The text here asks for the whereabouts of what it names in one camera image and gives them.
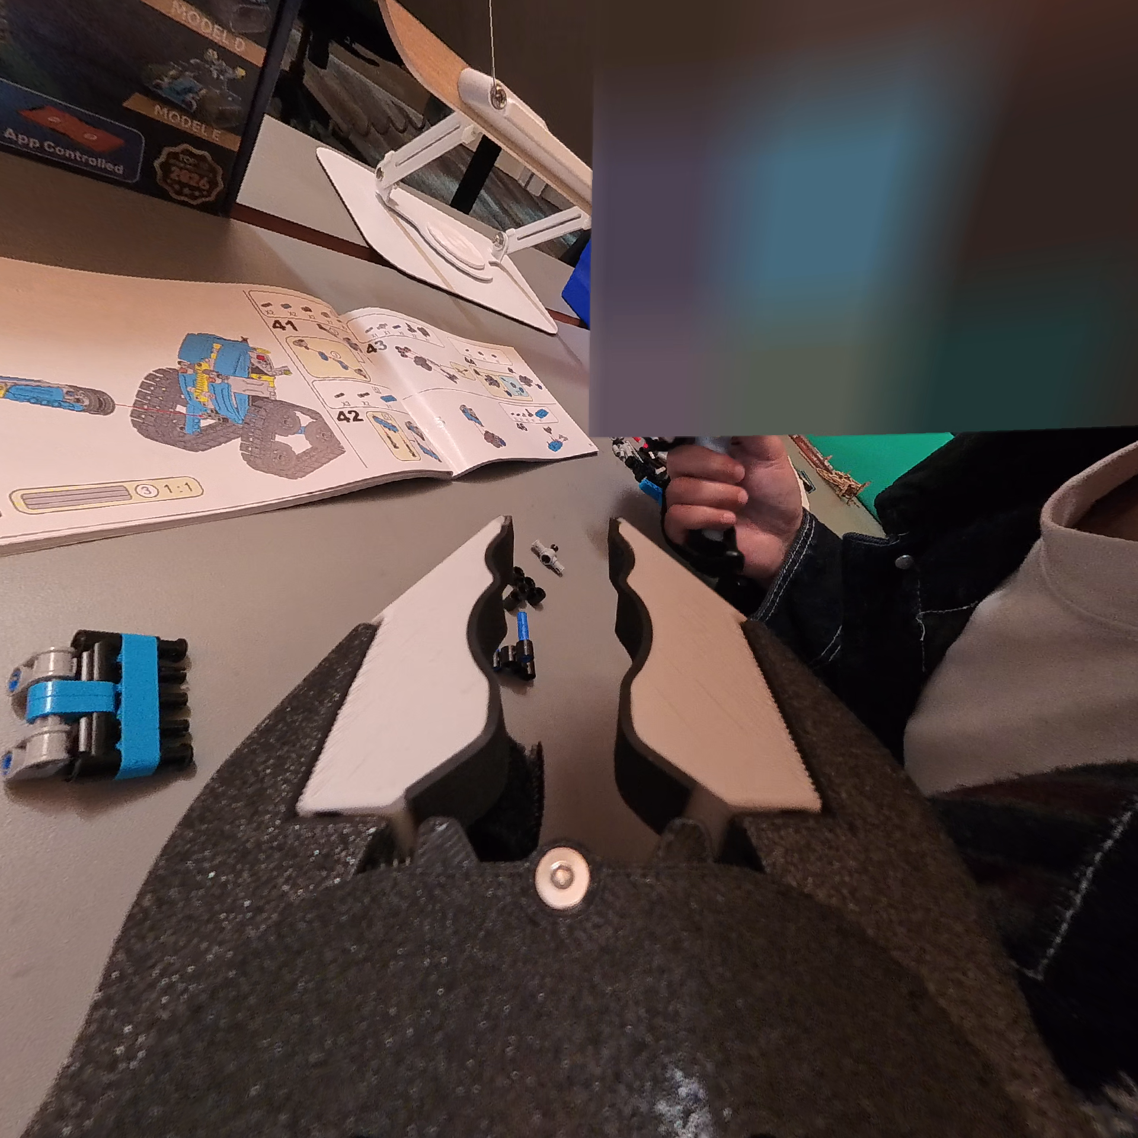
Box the grey desk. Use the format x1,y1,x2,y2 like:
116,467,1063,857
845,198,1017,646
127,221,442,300
0,116,890,1138

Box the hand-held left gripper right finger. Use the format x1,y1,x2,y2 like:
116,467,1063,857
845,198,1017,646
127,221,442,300
606,518,820,842

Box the black display board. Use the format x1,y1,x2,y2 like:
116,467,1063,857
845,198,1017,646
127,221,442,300
377,0,594,179

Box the person's right hand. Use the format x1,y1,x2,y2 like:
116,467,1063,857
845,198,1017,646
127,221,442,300
662,437,807,586

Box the building set box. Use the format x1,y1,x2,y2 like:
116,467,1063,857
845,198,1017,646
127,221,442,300
0,0,299,219

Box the brown stick pile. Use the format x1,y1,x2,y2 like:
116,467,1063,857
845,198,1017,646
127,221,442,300
803,457,868,505

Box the pile of small brick parts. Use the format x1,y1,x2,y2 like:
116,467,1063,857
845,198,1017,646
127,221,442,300
610,437,677,501

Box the white book stand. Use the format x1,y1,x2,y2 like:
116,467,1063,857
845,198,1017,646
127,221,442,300
316,67,594,338

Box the instruction booklet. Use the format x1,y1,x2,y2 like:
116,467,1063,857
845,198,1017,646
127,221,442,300
0,258,598,559

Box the person's clothed torso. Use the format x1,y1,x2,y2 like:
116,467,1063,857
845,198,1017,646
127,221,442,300
875,431,1138,1138

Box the blue black track assembly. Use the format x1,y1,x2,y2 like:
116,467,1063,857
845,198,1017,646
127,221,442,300
0,627,195,786

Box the blue plastic bin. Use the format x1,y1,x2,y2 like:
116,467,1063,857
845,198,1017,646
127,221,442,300
562,240,594,327

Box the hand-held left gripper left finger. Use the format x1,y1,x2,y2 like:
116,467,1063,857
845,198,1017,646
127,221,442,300
295,517,517,846

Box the blue pin brick assembly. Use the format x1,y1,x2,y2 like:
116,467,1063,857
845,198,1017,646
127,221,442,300
493,609,540,685

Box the green plastic bin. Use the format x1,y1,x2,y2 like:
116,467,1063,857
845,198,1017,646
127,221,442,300
791,433,957,518

